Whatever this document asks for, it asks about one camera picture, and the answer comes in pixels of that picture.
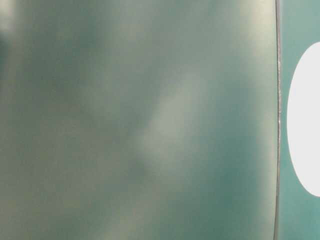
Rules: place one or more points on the round white ceiling light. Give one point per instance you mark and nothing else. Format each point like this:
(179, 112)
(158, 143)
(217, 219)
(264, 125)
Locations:
(303, 120)

